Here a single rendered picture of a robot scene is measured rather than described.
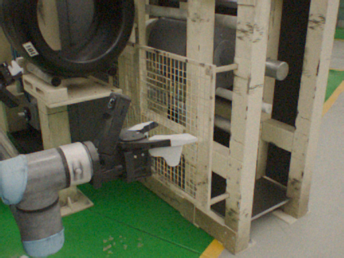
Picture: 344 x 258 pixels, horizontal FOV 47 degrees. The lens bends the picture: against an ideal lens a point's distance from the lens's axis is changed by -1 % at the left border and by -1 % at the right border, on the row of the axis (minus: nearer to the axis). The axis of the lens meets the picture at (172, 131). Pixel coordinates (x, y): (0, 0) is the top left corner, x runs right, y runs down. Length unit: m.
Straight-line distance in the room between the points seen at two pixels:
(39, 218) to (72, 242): 1.55
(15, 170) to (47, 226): 0.12
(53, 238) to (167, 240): 1.50
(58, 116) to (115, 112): 1.57
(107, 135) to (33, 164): 0.14
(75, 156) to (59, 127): 1.61
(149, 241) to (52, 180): 1.56
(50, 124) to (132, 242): 0.78
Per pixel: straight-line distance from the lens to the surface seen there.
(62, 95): 1.85
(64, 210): 2.51
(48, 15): 2.17
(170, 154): 0.76
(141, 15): 2.35
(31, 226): 0.74
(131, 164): 0.75
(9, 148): 0.81
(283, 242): 2.28
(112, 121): 0.73
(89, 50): 2.12
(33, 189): 0.70
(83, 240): 2.28
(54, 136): 2.32
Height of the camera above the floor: 1.38
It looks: 23 degrees down
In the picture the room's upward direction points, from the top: straight up
